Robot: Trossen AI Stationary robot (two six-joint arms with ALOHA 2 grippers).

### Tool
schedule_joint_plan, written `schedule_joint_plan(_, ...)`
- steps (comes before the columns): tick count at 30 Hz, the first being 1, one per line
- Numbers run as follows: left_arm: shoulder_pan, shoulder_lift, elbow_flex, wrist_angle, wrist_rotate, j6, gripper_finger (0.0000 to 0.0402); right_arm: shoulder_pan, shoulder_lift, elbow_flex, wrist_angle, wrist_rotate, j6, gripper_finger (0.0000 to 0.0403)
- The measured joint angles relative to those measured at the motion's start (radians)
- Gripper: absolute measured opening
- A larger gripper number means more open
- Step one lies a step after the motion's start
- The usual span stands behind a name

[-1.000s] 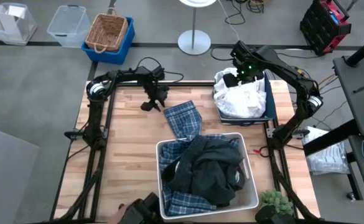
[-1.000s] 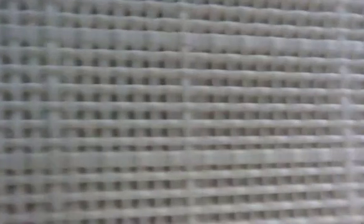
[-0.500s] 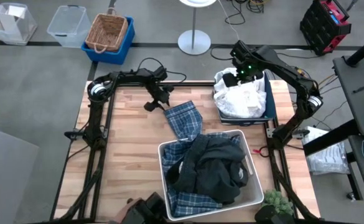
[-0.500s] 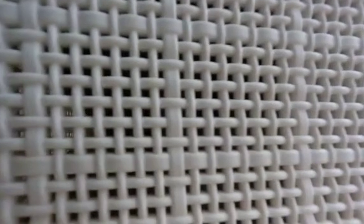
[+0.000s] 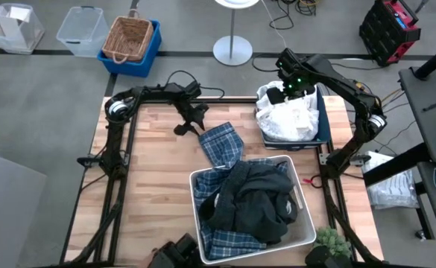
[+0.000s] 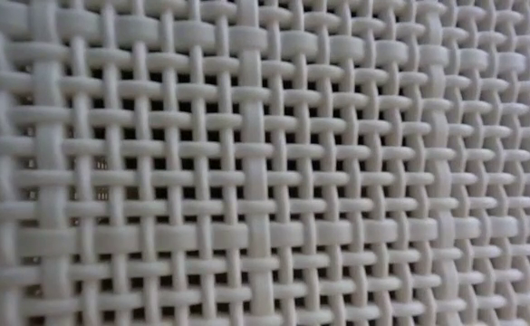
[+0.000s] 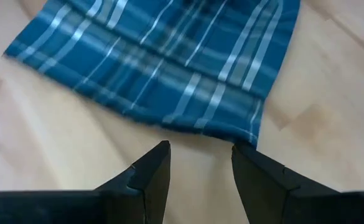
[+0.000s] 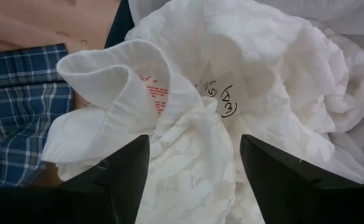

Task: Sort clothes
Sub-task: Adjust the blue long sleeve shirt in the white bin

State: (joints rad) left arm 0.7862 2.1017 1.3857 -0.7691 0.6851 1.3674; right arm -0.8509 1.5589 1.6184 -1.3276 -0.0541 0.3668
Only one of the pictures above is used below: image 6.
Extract white woven plastic basket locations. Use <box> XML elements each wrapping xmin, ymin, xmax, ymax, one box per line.
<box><xmin>0</xmin><ymin>0</ymin><xmax>530</xmax><ymax>326</ymax></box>

